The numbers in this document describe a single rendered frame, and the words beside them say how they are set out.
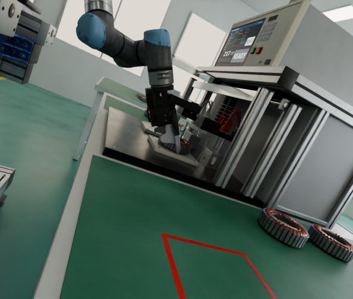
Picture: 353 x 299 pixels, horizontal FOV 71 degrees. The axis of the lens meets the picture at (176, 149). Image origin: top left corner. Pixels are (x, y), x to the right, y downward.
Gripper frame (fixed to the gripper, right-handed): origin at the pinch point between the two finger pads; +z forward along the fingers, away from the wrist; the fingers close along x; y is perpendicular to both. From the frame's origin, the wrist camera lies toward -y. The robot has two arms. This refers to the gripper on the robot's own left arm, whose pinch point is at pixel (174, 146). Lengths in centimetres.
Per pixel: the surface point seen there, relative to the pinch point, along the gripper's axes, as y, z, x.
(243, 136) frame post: -14.3, -6.9, 20.1
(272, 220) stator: -13.4, 8.5, 35.3
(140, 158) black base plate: 12.5, -5.1, 18.9
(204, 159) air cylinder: -10.1, 6.0, 0.9
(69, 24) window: 83, -108, -472
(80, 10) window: 57, -129, -472
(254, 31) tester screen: -34.3, -33.9, -10.1
